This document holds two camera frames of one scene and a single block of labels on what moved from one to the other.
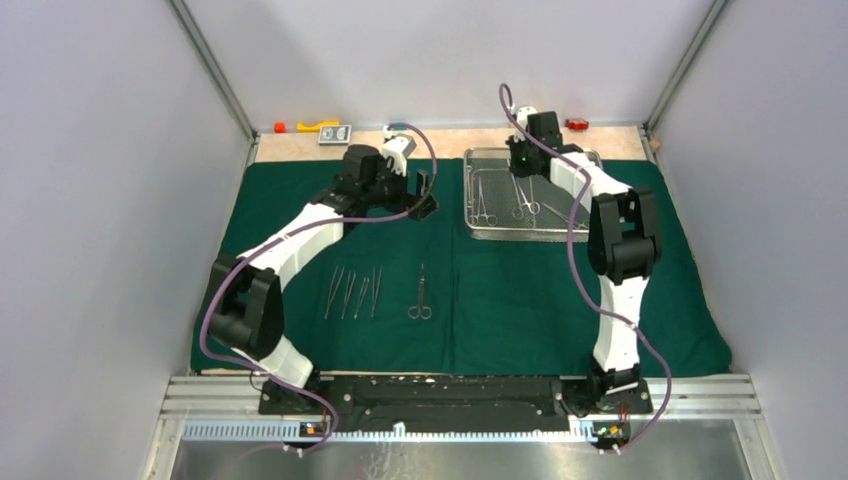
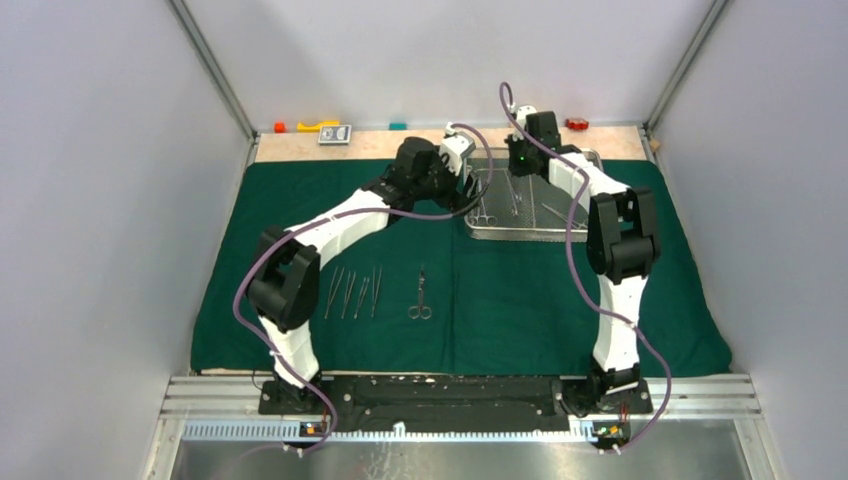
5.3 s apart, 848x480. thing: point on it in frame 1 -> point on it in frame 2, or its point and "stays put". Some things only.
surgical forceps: (492, 219) stays put
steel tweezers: (374, 295) stays put
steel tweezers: (364, 289) stays put
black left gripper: (406, 199) -> (453, 200)
